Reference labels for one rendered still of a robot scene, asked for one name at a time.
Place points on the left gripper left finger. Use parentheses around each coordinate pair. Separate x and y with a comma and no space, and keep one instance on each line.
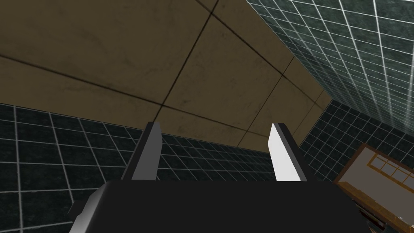
(146,155)

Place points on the brown framed window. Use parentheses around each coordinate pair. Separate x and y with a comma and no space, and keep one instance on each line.
(381,181)

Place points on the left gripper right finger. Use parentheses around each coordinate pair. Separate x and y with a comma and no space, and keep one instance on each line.
(284,155)

